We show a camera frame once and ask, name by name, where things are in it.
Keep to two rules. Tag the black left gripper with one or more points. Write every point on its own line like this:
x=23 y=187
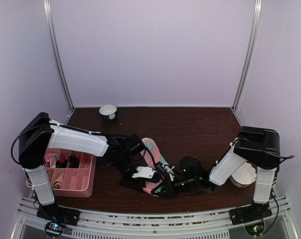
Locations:
x=133 y=183

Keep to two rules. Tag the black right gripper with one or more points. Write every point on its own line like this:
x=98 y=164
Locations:
x=170 y=192

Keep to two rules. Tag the pink sock with teal patches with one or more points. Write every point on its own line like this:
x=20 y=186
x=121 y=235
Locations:
x=153 y=148

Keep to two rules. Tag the brown beige argyle sock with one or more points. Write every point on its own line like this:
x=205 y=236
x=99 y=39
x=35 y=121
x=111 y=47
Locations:
x=71 y=162

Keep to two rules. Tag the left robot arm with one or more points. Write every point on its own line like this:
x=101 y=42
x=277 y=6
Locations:
x=44 y=135

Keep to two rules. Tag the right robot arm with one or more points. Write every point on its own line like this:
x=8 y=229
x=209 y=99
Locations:
x=259 y=146

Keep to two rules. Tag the pink plastic organizer tray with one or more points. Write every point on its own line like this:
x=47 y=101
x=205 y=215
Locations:
x=78 y=182

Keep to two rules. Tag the dark blue white bowl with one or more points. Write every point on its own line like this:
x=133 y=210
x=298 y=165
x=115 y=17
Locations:
x=108 y=112

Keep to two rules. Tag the white paper-lined bowl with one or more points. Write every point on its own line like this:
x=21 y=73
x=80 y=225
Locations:
x=244 y=176

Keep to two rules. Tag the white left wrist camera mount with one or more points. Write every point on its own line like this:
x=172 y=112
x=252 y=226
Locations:
x=143 y=172

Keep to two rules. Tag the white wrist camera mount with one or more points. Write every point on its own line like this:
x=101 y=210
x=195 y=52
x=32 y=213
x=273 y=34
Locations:
x=170 y=170
x=143 y=172

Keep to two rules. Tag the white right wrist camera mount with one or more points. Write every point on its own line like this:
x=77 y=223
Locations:
x=170 y=170

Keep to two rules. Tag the aluminium front rail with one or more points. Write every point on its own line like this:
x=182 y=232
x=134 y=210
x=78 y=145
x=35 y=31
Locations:
x=213 y=224

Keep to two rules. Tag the grey aluminium frame post left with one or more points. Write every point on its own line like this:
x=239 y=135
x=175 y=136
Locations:
x=57 y=58

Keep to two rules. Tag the grey aluminium frame post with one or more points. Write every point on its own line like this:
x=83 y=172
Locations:
x=247 y=66
x=57 y=58

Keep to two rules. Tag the grey aluminium frame post right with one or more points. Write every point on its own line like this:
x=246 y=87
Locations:
x=247 y=66

